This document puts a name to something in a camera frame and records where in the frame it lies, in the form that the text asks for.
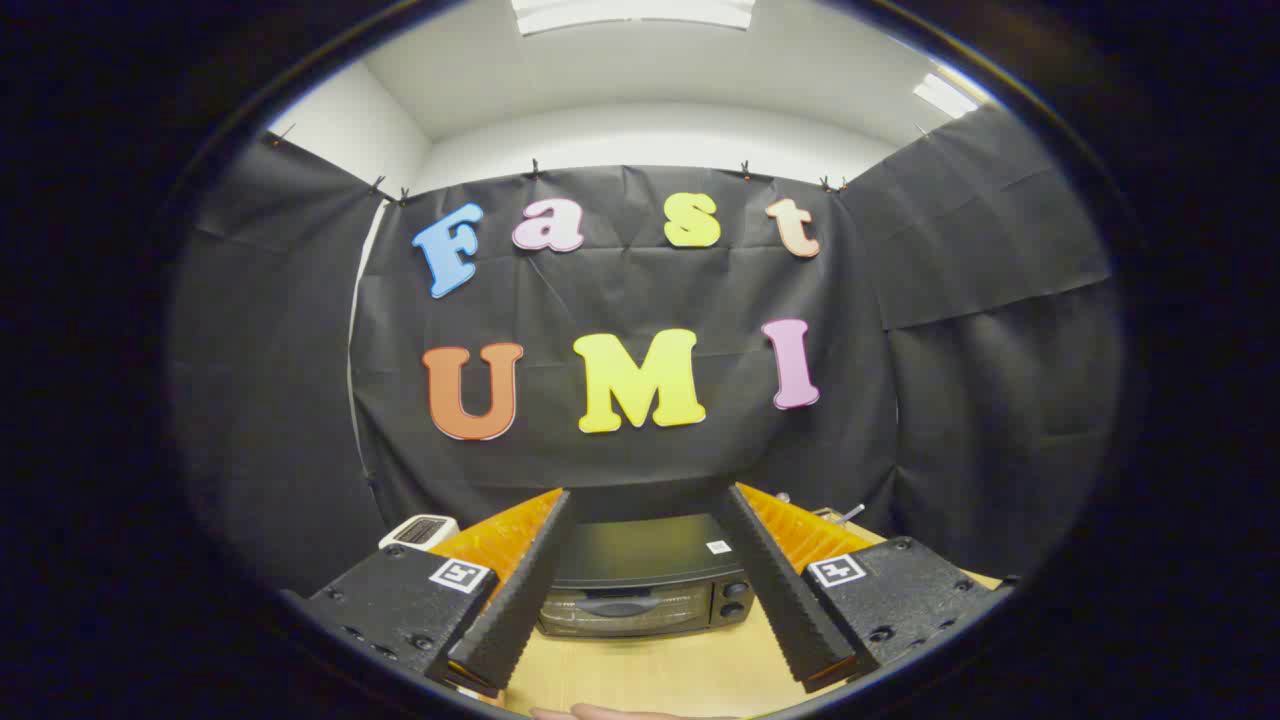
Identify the white pop-up toaster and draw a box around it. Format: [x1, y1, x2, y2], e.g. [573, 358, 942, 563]
[379, 514, 460, 552]

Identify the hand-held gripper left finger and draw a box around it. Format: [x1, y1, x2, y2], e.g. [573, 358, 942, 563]
[300, 488, 574, 699]

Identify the long ceiling light panel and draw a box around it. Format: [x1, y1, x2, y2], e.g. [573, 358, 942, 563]
[511, 0, 756, 37]

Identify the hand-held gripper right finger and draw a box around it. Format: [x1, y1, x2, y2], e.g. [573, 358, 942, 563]
[713, 483, 1016, 693]

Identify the small ceiling light panel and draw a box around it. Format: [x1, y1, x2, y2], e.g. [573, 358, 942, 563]
[912, 73, 979, 120]

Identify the black toaster oven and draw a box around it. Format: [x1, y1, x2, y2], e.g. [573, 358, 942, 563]
[535, 513, 756, 639]

